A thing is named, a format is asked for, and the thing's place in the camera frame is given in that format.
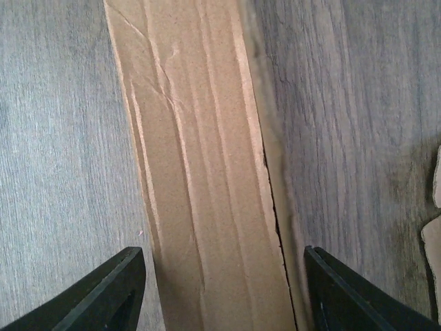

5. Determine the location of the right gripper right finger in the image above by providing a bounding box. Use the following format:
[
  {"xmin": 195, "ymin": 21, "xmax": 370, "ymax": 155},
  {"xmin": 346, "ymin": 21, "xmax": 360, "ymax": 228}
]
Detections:
[{"xmin": 304, "ymin": 246, "xmax": 440, "ymax": 330}]

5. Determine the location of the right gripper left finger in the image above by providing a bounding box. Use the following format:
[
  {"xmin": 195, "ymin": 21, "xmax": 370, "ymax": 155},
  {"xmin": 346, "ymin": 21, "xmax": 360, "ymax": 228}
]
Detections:
[{"xmin": 2, "ymin": 247, "xmax": 145, "ymax": 330}]

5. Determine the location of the cardboard box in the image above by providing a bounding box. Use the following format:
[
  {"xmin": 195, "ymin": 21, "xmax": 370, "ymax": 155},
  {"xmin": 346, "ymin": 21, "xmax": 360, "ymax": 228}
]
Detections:
[{"xmin": 104, "ymin": 1, "xmax": 312, "ymax": 330}]

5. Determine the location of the stack of flat cardboard blanks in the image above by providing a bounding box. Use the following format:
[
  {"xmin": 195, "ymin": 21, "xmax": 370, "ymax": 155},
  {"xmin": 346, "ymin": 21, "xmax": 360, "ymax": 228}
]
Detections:
[{"xmin": 421, "ymin": 146, "xmax": 440, "ymax": 310}]

